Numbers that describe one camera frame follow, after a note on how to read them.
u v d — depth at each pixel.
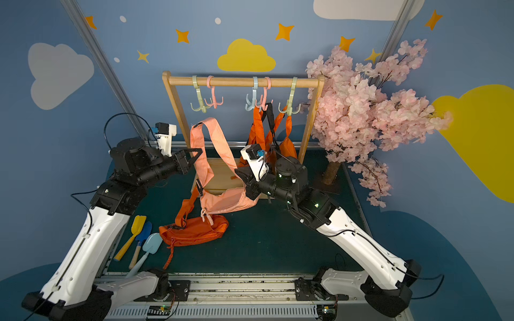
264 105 0.72
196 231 0.86
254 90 0.69
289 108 0.70
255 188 0.52
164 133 0.52
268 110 0.72
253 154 0.46
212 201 0.81
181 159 0.52
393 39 0.77
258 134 0.80
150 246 0.85
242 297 0.74
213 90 0.69
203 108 0.71
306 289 0.75
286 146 0.88
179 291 0.74
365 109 0.64
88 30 0.74
